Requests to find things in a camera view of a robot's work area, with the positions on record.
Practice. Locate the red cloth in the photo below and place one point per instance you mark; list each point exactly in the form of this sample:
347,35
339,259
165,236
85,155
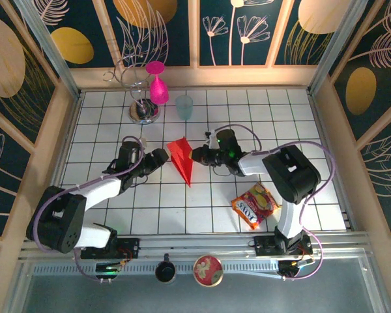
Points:
182,159

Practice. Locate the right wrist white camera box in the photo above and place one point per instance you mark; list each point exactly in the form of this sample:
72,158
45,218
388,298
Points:
211,135

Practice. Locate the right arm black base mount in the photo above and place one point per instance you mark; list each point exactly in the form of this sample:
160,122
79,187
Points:
264,246

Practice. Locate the aluminium table rail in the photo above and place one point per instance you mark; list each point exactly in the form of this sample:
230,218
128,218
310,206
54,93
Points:
195,243

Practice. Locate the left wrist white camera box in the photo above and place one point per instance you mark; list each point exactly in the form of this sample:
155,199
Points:
144,142

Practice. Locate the red round floral bowl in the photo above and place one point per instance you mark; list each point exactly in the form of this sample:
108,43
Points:
208,270

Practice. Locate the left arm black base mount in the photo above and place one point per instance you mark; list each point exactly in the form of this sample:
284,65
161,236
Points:
128,247

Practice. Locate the black electronics box blue light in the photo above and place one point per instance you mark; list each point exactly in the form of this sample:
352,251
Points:
107,271

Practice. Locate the translucent pale blue cup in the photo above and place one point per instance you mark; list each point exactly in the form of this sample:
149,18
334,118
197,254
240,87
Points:
184,107

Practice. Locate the aluminium frame post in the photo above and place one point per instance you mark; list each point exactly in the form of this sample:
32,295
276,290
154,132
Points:
338,49
49,49

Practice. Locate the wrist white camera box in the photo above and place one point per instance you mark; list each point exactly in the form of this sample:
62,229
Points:
144,142
211,135

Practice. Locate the pink wine glass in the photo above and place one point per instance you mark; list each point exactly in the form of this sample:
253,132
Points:
159,91

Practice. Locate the black mug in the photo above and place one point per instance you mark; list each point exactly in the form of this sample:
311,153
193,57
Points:
165,272

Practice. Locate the orange Fox's candy bag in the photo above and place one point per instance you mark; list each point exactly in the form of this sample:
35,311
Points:
255,203

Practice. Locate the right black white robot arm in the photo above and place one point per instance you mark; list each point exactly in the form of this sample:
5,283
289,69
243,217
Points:
293,172

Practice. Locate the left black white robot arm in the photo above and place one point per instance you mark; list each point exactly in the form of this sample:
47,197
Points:
57,221

